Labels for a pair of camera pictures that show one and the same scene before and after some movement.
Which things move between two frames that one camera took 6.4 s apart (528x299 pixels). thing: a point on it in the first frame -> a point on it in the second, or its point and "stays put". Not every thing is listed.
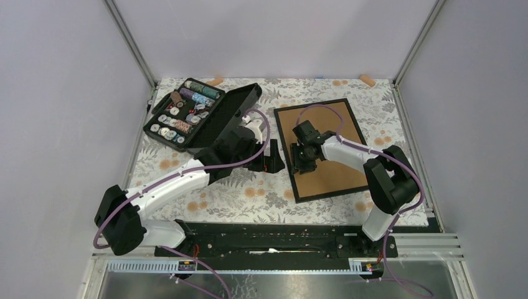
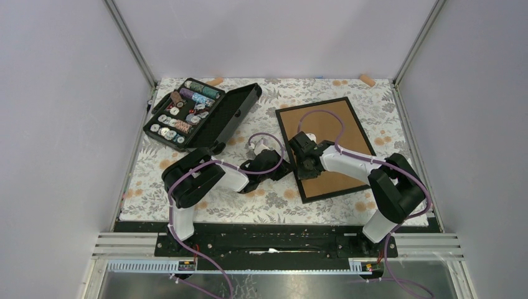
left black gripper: x=270 y=164 -> x=283 y=170
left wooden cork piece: x=215 y=81 stays put
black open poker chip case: x=195 y=113 stays put
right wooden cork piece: x=367 y=80 stays put
